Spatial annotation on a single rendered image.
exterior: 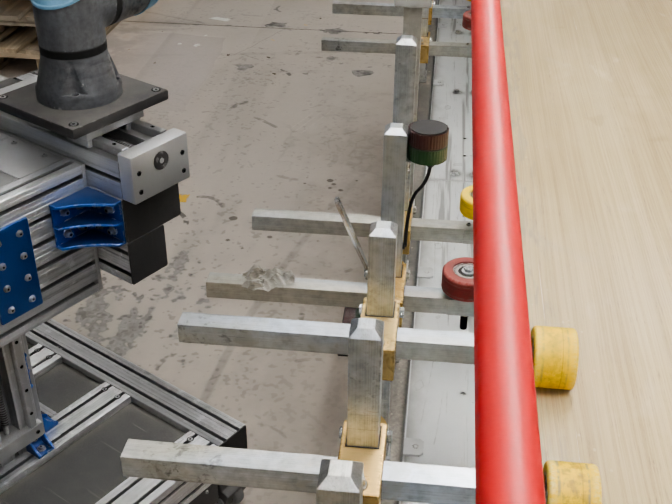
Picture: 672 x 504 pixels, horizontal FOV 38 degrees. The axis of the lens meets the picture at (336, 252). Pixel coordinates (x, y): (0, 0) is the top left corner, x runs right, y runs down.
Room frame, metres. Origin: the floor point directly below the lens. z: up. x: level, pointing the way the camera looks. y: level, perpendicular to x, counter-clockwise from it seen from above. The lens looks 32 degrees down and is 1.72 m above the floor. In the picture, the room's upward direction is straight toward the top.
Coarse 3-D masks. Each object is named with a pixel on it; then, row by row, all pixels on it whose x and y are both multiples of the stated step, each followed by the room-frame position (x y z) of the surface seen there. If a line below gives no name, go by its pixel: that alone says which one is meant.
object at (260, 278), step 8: (248, 272) 1.31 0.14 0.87; (256, 272) 1.30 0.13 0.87; (264, 272) 1.30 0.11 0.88; (272, 272) 1.29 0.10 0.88; (280, 272) 1.31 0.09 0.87; (288, 272) 1.30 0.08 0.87; (248, 280) 1.28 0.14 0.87; (256, 280) 1.28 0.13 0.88; (264, 280) 1.28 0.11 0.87; (272, 280) 1.28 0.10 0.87; (280, 280) 1.28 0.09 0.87; (288, 280) 1.29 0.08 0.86; (256, 288) 1.27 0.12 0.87; (264, 288) 1.27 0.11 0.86
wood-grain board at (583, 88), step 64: (512, 0) 2.64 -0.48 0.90; (576, 0) 2.64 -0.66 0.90; (640, 0) 2.65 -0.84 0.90; (512, 64) 2.15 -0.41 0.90; (576, 64) 2.16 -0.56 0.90; (640, 64) 2.16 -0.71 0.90; (512, 128) 1.80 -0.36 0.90; (576, 128) 1.80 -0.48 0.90; (640, 128) 1.80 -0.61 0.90; (576, 192) 1.53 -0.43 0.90; (640, 192) 1.53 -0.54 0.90; (576, 256) 1.31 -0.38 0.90; (640, 256) 1.31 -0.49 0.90; (576, 320) 1.14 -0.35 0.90; (640, 320) 1.14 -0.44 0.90; (576, 384) 0.99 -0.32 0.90; (640, 384) 1.00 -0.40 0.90; (576, 448) 0.87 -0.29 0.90; (640, 448) 0.88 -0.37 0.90
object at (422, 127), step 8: (424, 120) 1.33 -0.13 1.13; (432, 120) 1.33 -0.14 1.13; (416, 128) 1.30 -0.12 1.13; (424, 128) 1.30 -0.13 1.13; (432, 128) 1.30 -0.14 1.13; (440, 128) 1.30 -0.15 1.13; (408, 160) 1.30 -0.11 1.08; (408, 168) 1.32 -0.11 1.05; (424, 184) 1.31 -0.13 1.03; (416, 192) 1.31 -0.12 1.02; (408, 208) 1.31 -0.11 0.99; (408, 216) 1.31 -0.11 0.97; (408, 224) 1.31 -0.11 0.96
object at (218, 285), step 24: (216, 288) 1.29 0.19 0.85; (240, 288) 1.29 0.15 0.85; (288, 288) 1.28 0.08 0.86; (312, 288) 1.28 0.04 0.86; (336, 288) 1.28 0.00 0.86; (360, 288) 1.28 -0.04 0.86; (408, 288) 1.28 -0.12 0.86; (432, 288) 1.28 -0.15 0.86; (432, 312) 1.25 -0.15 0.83; (456, 312) 1.25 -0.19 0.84
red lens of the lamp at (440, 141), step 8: (408, 128) 1.31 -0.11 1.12; (448, 128) 1.31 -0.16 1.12; (408, 136) 1.30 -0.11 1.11; (416, 136) 1.29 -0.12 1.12; (424, 136) 1.28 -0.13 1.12; (432, 136) 1.28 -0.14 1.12; (440, 136) 1.28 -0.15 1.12; (448, 136) 1.30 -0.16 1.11; (416, 144) 1.29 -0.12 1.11; (424, 144) 1.28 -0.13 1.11; (432, 144) 1.28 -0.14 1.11; (440, 144) 1.28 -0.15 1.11
